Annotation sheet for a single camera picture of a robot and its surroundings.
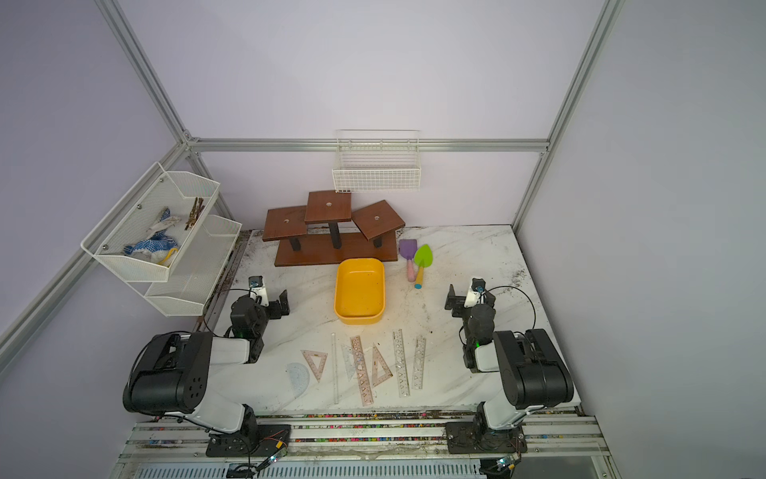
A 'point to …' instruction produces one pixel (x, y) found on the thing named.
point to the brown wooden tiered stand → (327, 231)
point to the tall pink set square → (377, 357)
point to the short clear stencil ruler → (419, 363)
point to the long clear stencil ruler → (401, 368)
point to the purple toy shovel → (408, 248)
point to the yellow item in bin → (170, 252)
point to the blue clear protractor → (295, 383)
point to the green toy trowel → (424, 257)
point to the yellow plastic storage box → (360, 290)
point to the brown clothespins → (196, 210)
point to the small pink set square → (316, 371)
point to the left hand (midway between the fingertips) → (270, 294)
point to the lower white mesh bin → (195, 269)
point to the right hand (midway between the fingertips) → (467, 290)
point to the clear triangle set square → (349, 359)
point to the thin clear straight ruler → (334, 368)
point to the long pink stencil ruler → (364, 381)
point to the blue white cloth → (159, 246)
